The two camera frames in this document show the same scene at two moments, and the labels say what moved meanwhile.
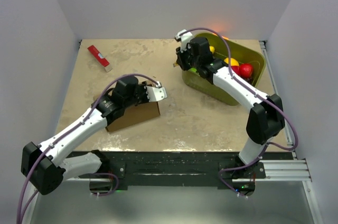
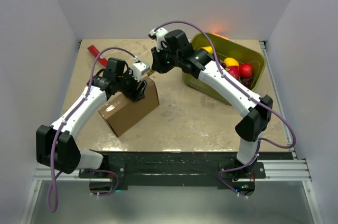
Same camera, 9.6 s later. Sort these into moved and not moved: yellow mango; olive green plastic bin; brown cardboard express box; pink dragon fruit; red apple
Moved: brown cardboard express box
Not moved: pink dragon fruit; yellow mango; olive green plastic bin; red apple
